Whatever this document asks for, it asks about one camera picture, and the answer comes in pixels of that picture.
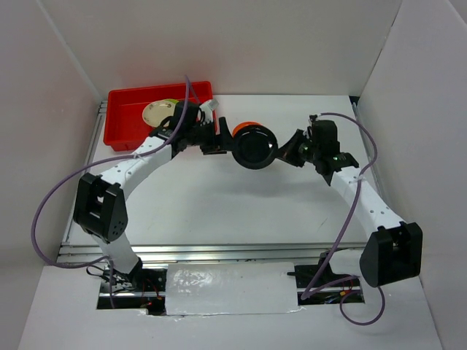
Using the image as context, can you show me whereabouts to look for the white foil cover panel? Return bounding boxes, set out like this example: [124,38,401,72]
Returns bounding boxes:
[165,262,300,316]

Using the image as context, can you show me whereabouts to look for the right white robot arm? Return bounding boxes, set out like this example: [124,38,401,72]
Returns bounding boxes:
[277,112,423,297]

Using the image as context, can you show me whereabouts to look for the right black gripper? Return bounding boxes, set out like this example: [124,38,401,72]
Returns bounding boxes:
[272,128,320,168]

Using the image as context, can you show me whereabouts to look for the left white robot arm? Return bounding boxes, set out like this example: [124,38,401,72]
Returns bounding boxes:
[73,99,233,291]

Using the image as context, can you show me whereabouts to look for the black plate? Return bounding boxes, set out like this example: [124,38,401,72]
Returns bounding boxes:
[232,126,278,170]

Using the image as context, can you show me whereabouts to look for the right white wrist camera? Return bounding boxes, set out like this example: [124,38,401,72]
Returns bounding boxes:
[309,114,321,126]

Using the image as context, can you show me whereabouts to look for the orange plate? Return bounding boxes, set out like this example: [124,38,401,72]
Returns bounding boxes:
[231,121,266,139]

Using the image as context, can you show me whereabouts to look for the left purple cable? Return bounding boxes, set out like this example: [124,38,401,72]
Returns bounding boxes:
[31,75,201,311]

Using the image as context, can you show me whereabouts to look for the aluminium front rail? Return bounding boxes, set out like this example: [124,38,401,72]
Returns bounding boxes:
[54,243,366,264]

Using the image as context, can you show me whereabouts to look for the cream floral plate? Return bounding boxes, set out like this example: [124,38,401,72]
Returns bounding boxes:
[142,100,177,128]

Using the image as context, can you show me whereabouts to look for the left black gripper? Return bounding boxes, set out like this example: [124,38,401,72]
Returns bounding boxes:
[185,116,239,155]

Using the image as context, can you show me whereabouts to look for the red plastic bin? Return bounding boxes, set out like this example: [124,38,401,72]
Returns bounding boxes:
[103,81,216,152]

